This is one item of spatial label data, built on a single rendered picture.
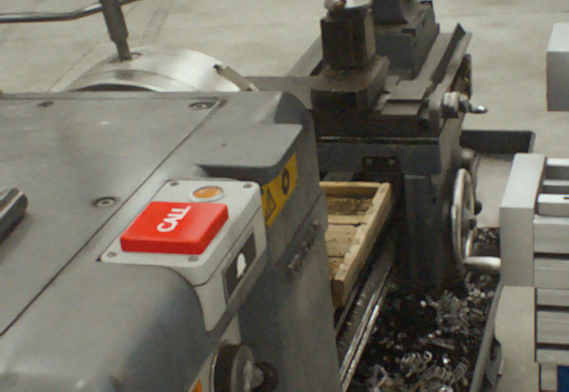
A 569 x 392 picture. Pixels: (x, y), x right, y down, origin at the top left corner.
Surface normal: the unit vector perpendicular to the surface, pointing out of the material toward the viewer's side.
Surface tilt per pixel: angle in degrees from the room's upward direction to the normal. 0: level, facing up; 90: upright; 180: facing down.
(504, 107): 0
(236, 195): 0
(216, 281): 90
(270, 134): 0
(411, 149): 88
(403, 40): 86
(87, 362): 9
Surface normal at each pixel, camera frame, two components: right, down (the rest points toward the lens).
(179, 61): 0.18, -0.87
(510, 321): -0.10, -0.91
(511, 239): -0.30, 0.41
